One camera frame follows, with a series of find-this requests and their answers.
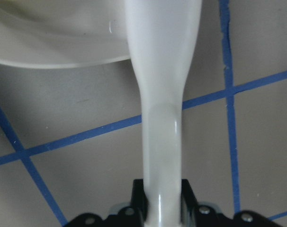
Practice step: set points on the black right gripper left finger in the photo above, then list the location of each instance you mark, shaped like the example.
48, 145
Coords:
139, 203

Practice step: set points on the beige dustpan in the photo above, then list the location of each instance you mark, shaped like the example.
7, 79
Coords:
58, 34

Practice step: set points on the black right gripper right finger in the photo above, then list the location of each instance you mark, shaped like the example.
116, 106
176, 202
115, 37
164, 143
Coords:
188, 203

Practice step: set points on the beige hand brush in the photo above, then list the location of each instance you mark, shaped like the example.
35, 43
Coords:
161, 36

